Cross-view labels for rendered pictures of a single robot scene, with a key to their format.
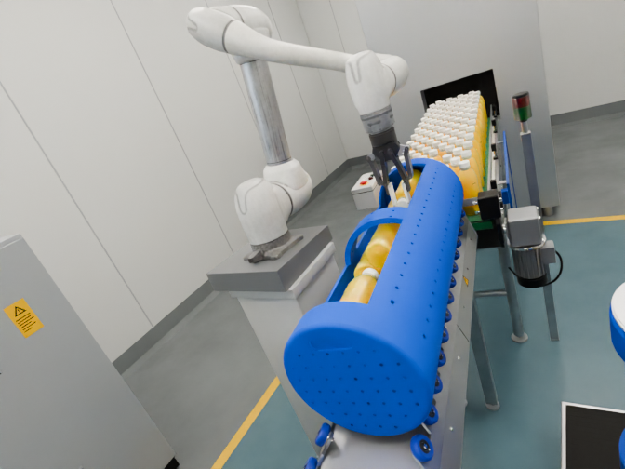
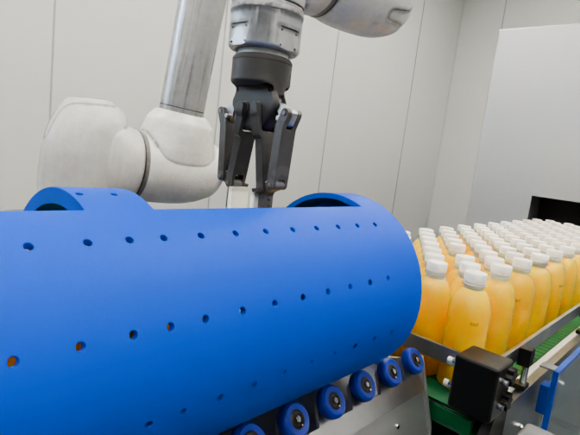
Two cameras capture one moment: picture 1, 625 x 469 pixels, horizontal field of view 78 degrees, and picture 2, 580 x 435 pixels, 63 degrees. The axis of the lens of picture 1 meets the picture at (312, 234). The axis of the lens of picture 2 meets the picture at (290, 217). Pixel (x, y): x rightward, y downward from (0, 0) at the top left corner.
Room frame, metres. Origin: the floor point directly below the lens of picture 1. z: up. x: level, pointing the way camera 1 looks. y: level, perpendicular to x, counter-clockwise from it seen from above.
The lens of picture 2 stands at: (0.53, -0.47, 1.29)
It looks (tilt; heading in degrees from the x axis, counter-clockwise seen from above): 8 degrees down; 11
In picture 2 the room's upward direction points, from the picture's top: 7 degrees clockwise
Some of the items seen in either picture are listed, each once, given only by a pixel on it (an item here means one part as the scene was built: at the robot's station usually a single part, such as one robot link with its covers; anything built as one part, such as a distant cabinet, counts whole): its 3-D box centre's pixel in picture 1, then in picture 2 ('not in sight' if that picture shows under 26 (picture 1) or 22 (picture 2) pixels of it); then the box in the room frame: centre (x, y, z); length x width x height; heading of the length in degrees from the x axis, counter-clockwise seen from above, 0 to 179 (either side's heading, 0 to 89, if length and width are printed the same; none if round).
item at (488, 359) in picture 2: (488, 206); (477, 385); (1.31, -0.66, 0.95); 0.10 x 0.07 x 0.10; 59
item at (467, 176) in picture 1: (469, 189); (464, 333); (1.41, -0.64, 1.00); 0.07 x 0.07 x 0.19
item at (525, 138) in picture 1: (541, 247); not in sight; (1.52, -0.97, 0.55); 0.04 x 0.04 x 1.10; 59
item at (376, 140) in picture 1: (385, 144); (259, 93); (1.12, -0.29, 1.36); 0.08 x 0.07 x 0.09; 59
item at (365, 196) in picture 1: (369, 189); not in sight; (1.70, -0.32, 1.05); 0.20 x 0.10 x 0.10; 149
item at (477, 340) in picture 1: (481, 354); not in sight; (1.28, -0.49, 0.31); 0.06 x 0.06 x 0.63; 59
